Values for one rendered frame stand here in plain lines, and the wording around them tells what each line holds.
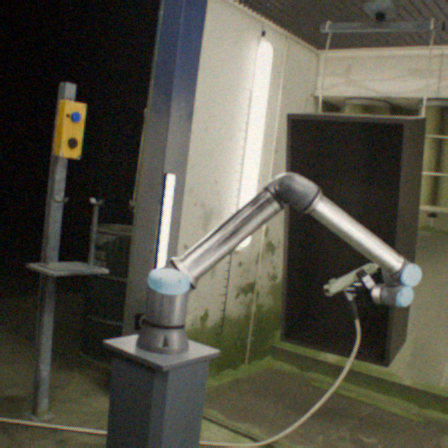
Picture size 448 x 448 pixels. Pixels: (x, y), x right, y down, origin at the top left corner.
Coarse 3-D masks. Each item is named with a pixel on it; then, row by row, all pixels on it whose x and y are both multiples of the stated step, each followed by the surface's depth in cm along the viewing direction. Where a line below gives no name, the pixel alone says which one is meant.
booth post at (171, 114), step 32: (160, 0) 277; (192, 0) 272; (160, 32) 277; (192, 32) 275; (160, 64) 276; (192, 64) 279; (160, 96) 275; (192, 96) 283; (160, 128) 275; (160, 160) 275; (160, 192) 274; (128, 288) 288; (128, 320) 288
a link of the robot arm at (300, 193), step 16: (288, 176) 200; (288, 192) 198; (304, 192) 195; (320, 192) 197; (304, 208) 196; (320, 208) 197; (336, 208) 199; (336, 224) 199; (352, 224) 200; (352, 240) 201; (368, 240) 201; (368, 256) 204; (384, 256) 202; (400, 256) 205; (400, 272) 204; (416, 272) 203
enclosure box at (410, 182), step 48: (288, 144) 263; (336, 144) 286; (384, 144) 272; (336, 192) 291; (384, 192) 277; (288, 240) 280; (336, 240) 297; (384, 240) 282; (288, 288) 288; (288, 336) 294; (336, 336) 294; (384, 336) 293
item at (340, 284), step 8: (368, 264) 257; (352, 272) 252; (368, 272) 253; (376, 272) 256; (336, 280) 247; (344, 280) 245; (352, 280) 248; (328, 288) 242; (336, 288) 243; (344, 288) 246; (352, 304) 248; (352, 312) 250
